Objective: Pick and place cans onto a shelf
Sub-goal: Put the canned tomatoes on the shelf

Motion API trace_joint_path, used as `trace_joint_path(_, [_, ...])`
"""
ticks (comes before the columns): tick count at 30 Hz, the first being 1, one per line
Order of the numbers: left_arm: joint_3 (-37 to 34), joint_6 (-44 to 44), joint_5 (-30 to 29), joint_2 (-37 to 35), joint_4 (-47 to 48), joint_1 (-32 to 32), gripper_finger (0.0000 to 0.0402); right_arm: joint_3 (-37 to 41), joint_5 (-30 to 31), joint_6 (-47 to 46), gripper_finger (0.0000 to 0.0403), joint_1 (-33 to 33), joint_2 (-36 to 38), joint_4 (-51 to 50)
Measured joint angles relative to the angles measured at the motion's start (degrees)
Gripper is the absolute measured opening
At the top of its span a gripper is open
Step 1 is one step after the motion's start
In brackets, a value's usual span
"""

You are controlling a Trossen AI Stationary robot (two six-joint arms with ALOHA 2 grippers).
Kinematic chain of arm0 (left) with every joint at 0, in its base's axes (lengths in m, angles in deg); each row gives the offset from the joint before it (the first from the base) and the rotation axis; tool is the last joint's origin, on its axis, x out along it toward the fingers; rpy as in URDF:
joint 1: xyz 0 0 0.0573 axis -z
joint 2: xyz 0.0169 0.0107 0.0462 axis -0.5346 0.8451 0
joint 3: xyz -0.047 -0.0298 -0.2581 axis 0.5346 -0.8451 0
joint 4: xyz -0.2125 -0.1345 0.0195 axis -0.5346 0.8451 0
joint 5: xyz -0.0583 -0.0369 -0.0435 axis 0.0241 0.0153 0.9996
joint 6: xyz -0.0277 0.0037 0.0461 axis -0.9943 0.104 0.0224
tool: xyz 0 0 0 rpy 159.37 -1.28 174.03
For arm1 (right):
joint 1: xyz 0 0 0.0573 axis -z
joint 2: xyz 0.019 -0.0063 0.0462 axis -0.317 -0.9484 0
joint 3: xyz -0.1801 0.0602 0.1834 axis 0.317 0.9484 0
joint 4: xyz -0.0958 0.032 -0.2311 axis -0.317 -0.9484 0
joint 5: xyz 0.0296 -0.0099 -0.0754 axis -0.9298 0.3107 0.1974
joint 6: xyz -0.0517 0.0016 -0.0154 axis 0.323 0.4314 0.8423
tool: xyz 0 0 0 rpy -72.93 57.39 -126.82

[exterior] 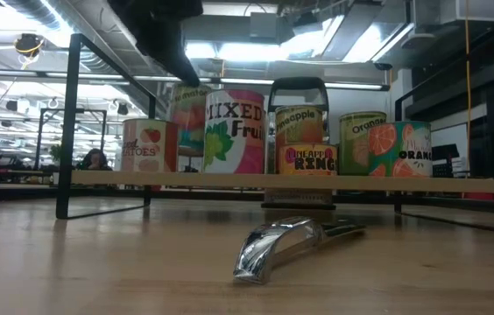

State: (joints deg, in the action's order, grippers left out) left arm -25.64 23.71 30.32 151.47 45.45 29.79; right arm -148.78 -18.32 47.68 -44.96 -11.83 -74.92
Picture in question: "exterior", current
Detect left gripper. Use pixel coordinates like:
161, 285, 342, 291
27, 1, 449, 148
106, 0, 204, 88

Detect blue tomatoes can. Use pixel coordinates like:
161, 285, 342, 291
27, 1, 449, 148
168, 82, 213, 158

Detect short diced tomatoes can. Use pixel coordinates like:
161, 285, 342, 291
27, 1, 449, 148
120, 117, 179, 173

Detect pink mixed fruit can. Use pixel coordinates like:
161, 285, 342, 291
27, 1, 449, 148
202, 89, 268, 175

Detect tall orange pineapple can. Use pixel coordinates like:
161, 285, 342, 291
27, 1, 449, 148
274, 104, 325, 148

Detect short yellow pineapple rings can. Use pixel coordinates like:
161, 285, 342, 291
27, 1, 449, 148
277, 143, 339, 176

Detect tall green oranges can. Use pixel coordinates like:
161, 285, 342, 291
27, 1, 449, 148
338, 111, 388, 176

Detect short teal mandarin oranges can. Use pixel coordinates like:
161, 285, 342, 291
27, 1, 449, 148
367, 121, 433, 179

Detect person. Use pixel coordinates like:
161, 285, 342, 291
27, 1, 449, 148
75, 147, 112, 172

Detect black pegboard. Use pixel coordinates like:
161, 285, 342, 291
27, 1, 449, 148
431, 143, 462, 179

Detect black aluminium table frame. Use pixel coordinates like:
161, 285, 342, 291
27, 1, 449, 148
0, 183, 494, 207

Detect black ceiling cable reel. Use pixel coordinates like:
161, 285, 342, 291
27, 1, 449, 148
13, 32, 46, 58

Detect black metal rig frame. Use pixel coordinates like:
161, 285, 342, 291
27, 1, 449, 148
34, 108, 108, 171

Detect wooden shelf black metal frame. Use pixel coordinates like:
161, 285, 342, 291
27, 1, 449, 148
55, 32, 494, 235

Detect chrome can opener black handle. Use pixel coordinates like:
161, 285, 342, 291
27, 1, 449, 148
232, 215, 367, 285

